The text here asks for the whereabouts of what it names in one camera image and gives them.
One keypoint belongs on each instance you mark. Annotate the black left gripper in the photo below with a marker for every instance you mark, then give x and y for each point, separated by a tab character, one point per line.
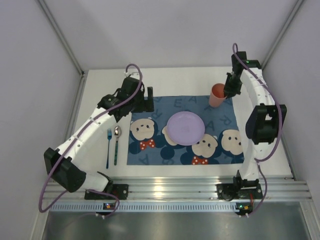
142	104

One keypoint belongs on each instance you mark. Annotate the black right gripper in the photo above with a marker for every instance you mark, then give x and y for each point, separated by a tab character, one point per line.
232	86

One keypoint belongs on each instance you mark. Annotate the salmon plastic cup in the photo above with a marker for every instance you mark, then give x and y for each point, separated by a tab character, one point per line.
217	95

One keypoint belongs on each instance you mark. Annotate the green handled steel spoon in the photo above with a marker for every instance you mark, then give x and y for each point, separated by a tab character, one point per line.
117	134

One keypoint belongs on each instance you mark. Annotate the blue cartoon mouse placemat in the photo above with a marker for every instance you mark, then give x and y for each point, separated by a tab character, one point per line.
150	145

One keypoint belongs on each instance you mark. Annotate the purple plastic plate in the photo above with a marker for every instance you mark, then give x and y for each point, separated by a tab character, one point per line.
185	128

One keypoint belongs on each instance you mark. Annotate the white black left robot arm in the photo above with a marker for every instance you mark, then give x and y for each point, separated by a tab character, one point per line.
63	163

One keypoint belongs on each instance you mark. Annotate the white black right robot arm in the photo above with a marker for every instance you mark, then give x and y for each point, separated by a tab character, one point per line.
263	128

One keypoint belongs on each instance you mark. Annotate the blue metal fork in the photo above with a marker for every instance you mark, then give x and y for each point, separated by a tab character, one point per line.
109	137

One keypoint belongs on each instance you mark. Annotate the aluminium mounting rail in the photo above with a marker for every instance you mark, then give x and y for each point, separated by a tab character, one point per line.
205	189

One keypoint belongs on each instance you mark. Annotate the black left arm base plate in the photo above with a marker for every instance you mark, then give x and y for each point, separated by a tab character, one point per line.
119	190

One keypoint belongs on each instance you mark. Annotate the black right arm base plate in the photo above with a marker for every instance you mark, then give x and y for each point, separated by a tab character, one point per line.
228	192

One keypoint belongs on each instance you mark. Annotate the perforated grey cable duct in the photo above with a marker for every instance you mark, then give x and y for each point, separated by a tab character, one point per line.
134	207

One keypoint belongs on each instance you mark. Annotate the right aluminium frame post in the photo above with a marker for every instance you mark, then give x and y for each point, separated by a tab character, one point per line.
292	14

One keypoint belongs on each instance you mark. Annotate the aluminium frame post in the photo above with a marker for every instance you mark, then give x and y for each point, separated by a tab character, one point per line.
292	14
60	35

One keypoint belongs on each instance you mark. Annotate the left aluminium frame post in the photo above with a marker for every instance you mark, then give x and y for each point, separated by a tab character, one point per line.
60	35

